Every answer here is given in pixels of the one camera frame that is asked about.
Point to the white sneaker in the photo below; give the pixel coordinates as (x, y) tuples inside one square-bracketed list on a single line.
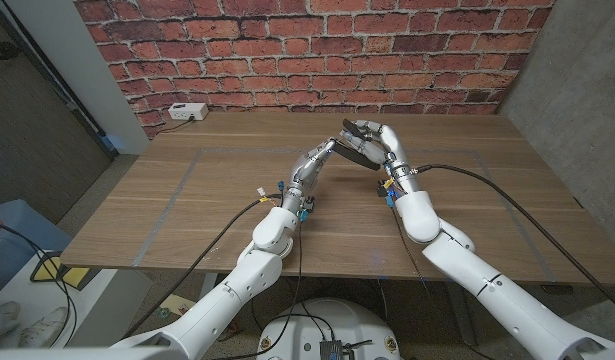
[(44, 327)]

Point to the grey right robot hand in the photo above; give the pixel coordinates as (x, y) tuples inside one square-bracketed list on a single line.
[(392, 145)]

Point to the small grey torso module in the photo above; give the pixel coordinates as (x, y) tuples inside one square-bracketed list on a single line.
[(332, 350)]

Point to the red brick print backdrop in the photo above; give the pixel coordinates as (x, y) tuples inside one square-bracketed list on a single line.
[(312, 55)]

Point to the yellow paper sheet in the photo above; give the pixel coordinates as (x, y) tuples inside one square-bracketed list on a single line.
[(177, 304)]

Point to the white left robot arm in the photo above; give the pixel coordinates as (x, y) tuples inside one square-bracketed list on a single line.
[(252, 275)]

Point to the black stapler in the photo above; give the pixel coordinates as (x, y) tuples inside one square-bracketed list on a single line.
[(357, 156)]

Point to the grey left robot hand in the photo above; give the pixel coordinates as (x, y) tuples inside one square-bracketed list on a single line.
[(304, 172)]

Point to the dark grey door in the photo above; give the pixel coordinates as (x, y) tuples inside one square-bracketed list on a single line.
[(32, 130)]

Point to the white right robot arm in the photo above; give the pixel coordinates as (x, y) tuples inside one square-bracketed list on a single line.
[(507, 300)]

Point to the white power strip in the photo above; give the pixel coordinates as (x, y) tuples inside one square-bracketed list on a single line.
[(188, 111)]

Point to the white floor box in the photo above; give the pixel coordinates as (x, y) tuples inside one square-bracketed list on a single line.
[(102, 300)]

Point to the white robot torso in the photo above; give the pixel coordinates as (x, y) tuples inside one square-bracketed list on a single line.
[(297, 335)]

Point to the yellow and black floor item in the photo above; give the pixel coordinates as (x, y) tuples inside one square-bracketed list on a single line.
[(72, 276)]

